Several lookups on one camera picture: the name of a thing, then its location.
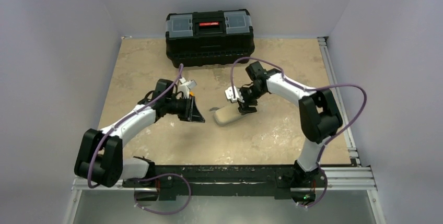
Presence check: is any black plastic toolbox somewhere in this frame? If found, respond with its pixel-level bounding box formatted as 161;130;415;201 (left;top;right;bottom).
165;9;255;68

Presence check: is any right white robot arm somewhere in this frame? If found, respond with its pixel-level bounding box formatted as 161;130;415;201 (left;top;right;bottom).
226;61;343;173

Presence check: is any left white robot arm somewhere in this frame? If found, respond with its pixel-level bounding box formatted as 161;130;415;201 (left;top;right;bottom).
74;78;205;188

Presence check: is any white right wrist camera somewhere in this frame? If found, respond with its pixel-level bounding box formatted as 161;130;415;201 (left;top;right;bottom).
225;86;242;103

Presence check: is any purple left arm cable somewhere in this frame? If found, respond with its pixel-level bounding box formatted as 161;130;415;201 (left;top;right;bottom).
86;63;192;216

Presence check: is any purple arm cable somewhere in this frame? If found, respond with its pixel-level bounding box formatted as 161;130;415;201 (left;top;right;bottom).
86;63;192;216
229;57;368;209

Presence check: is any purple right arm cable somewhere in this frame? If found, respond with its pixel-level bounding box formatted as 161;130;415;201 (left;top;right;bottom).
229;57;368;209

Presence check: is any aluminium frame rail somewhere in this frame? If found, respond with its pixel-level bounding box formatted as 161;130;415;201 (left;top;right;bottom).
62;37;387;224

